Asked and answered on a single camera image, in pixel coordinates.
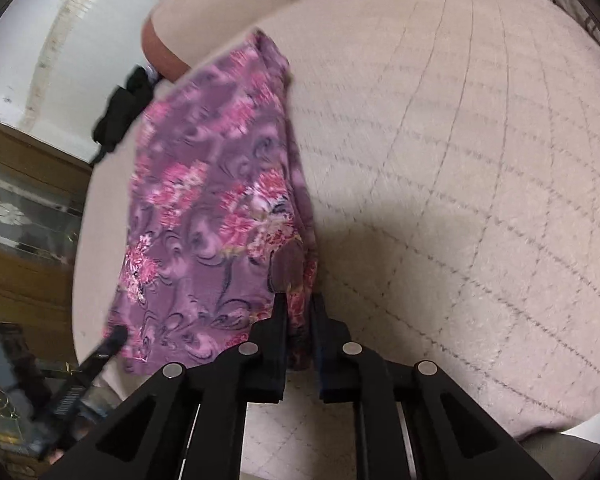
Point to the black cloth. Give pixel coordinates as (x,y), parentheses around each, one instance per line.
(120,115)

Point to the purple floral garment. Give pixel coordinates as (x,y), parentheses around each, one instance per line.
(205,185)

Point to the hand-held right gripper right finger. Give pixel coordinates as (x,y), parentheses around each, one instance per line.
(330,355)

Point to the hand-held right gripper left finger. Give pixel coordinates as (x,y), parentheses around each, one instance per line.
(275,350)

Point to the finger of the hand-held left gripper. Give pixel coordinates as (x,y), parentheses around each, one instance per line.
(87,375)

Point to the wooden cabinet with glass door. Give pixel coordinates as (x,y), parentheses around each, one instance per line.
(25,145)

